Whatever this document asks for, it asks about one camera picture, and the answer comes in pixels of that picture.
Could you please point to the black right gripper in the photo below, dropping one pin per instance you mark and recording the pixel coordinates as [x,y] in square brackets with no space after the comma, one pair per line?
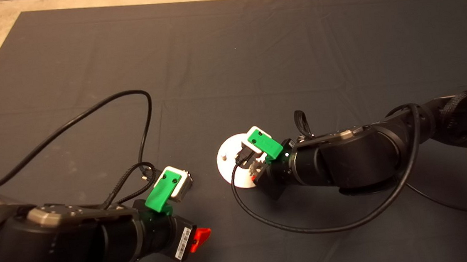
[280,175]

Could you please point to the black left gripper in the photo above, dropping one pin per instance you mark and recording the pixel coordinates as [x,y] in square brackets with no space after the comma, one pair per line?
[166,236]

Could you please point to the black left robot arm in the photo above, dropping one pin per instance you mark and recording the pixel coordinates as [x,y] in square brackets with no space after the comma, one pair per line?
[38,250]

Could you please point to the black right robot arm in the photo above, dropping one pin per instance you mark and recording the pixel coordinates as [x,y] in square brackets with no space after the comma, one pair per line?
[365,158]

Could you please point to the round metal carrier plate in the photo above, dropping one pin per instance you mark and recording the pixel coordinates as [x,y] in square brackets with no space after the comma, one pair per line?
[226,169]

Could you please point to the dark grey table cloth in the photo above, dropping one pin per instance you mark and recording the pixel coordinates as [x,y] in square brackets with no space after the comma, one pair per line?
[228,64]

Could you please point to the green right camera mount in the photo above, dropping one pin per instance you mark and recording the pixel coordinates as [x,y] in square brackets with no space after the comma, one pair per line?
[265,143]

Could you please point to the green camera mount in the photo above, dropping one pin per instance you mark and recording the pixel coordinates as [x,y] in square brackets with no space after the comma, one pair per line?
[265,143]
[161,193]

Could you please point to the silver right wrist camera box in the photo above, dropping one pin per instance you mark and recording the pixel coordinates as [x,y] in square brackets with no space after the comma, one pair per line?
[250,131]

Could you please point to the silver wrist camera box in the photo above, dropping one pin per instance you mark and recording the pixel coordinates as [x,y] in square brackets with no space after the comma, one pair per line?
[250,131]
[183,189]

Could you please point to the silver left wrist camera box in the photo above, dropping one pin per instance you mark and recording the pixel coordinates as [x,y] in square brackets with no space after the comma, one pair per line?
[183,189]

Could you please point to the green left camera mount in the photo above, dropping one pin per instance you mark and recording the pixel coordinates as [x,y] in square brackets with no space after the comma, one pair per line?
[161,193]

